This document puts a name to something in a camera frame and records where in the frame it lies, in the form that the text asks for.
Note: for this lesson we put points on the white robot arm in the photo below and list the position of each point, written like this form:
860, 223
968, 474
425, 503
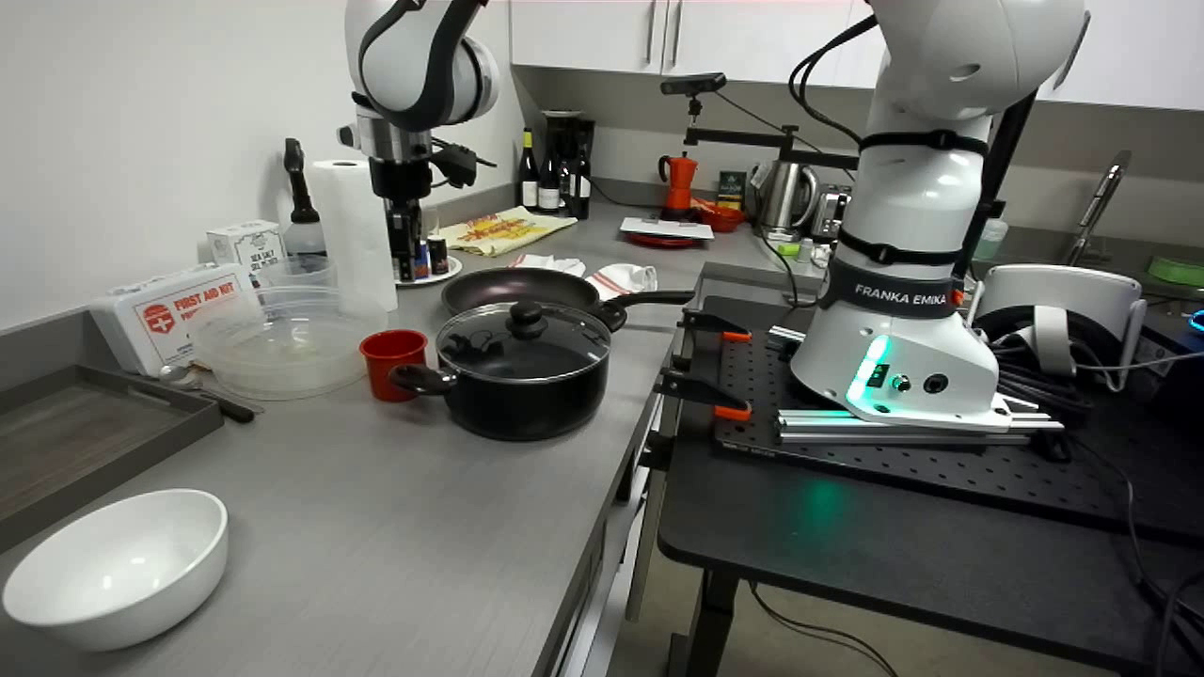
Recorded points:
411, 74

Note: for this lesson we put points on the white plate with markers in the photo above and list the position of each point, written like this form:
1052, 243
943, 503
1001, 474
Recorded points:
429, 271

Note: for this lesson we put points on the steel electric kettle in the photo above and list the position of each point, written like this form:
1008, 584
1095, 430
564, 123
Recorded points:
783, 197

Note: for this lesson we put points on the clear plastic bowl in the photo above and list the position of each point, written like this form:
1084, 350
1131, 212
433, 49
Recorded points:
300, 345

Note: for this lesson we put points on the dark glass bottles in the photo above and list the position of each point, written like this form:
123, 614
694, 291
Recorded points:
553, 165

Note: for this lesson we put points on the red enamel mug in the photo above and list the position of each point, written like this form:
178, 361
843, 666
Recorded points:
390, 350

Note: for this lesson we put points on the black pot with glass lid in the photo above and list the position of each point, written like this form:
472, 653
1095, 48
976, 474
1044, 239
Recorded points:
518, 368

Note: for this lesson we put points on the yellow printed cloth bag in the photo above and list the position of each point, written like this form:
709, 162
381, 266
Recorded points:
503, 232

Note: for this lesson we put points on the white paper towel roll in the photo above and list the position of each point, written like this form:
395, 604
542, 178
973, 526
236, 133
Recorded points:
355, 226

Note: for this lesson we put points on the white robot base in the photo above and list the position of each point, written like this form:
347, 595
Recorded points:
890, 336

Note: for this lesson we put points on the black spray bottle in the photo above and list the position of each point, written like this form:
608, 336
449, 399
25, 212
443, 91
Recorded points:
302, 234

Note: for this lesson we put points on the black frying pan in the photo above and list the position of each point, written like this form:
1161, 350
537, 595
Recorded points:
528, 284

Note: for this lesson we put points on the black perforated robot table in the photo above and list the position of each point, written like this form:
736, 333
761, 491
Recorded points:
908, 553

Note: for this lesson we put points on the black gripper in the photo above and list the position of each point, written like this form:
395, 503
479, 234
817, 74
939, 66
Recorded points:
403, 187

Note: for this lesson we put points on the dark grey tray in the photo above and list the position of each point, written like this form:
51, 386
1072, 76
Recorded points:
77, 432

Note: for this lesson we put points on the white first aid box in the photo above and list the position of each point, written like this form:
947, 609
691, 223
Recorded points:
153, 323

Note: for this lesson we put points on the red moka pot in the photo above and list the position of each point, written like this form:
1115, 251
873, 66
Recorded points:
674, 182

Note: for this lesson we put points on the white ceramic bowl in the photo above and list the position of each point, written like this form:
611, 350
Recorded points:
123, 574

